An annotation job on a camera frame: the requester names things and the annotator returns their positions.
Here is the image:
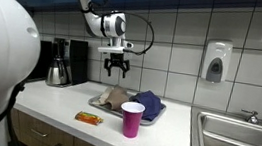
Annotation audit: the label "black countertop oven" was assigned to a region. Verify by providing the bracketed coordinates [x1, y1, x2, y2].
[25, 39, 55, 85]

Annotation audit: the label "blue upper cabinets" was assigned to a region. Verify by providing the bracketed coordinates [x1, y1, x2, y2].
[0, 0, 262, 42]

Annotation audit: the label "white soap dispenser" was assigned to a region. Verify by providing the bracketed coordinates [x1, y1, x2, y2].
[200, 38, 235, 86]

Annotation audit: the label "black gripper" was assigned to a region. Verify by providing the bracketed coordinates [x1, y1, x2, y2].
[102, 51, 131, 81]

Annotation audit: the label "black coffee maker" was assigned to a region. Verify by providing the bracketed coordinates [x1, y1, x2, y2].
[47, 36, 93, 91]

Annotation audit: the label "blue waffle towel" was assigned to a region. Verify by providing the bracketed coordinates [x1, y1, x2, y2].
[127, 87, 167, 123]

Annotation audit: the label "brown waffle towel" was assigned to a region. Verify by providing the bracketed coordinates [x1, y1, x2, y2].
[102, 83, 132, 114]

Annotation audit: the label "wooden lower cabinet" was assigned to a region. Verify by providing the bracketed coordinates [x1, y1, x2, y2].
[4, 106, 140, 146]

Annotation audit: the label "orange granola bar wrapper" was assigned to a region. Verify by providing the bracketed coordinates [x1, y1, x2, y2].
[74, 110, 106, 127]

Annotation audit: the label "pink plastic cup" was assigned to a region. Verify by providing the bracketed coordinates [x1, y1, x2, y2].
[116, 99, 147, 141]

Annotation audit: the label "steel coffee carafe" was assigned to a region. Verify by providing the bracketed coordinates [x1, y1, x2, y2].
[45, 56, 75, 90]

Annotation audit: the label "silver drawer handle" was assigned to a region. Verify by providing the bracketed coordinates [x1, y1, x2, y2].
[29, 127, 50, 139]

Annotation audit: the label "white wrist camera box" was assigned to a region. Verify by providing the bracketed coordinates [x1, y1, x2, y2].
[96, 43, 126, 56]

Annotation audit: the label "grey tray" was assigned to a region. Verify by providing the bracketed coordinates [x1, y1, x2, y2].
[85, 90, 169, 129]

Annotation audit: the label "chrome faucet side handle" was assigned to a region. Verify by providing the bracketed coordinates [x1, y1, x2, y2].
[239, 108, 262, 126]

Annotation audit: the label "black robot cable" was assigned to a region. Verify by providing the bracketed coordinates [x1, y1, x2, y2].
[83, 0, 160, 58]

